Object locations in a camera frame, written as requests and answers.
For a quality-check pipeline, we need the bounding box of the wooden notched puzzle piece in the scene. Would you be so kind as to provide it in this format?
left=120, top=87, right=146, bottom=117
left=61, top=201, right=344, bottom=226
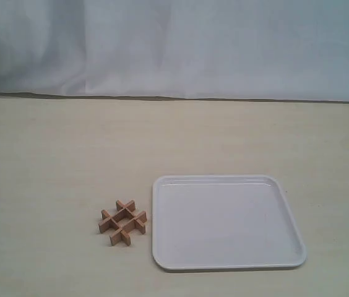
left=115, top=200, right=147, bottom=235
left=110, top=211, right=147, bottom=246
left=98, top=209, right=131, bottom=246
left=101, top=200, right=136, bottom=223

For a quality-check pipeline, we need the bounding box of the white square plastic tray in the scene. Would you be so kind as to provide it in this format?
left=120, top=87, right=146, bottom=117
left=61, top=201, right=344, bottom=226
left=151, top=174, right=307, bottom=272

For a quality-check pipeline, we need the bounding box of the white backdrop cloth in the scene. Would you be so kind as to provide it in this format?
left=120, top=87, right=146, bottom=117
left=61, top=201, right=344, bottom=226
left=0, top=1, right=349, bottom=101

